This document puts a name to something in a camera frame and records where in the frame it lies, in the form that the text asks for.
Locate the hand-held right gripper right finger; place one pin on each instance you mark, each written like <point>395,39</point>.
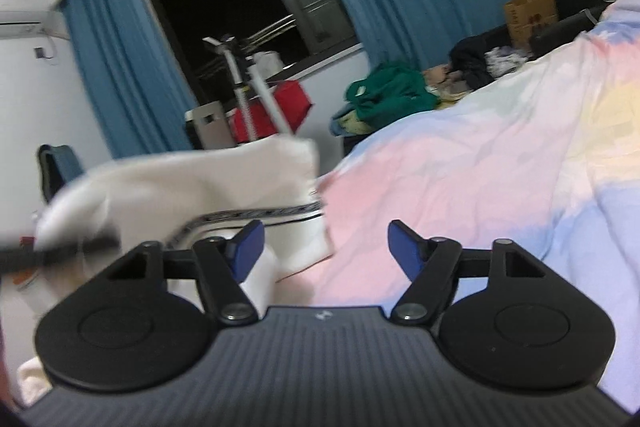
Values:
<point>402,252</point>

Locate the pastel tie-dye blanket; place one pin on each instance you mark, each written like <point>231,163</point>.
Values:
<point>475,167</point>

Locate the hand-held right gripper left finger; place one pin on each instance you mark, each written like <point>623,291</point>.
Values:
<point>246,252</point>

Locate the beige clothes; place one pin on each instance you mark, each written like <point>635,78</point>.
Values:
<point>440,79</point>

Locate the black sofa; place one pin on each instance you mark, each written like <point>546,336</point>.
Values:
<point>575,2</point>

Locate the white air conditioner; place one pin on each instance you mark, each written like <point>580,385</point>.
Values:
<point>25,19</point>

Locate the brown paper bag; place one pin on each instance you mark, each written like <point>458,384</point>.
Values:
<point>530,14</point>

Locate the dark office chair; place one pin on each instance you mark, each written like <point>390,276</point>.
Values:
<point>55,167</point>

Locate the black garment on sofa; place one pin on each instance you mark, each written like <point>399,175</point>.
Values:
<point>470,57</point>

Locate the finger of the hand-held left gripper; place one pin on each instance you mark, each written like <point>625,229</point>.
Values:
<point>60,252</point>

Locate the green garment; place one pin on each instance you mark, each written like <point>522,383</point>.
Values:
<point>390,89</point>

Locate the white patterned garment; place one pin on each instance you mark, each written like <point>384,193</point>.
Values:
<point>505,59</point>

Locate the yellow and blue clothes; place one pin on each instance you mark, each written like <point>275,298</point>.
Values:
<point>347,122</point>

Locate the white plastic bag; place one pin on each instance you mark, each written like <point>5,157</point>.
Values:
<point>267,63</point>

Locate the red cloth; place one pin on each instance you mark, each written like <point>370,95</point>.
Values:
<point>292,102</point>

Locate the white tripod stand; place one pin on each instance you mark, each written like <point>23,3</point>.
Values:
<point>243,99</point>

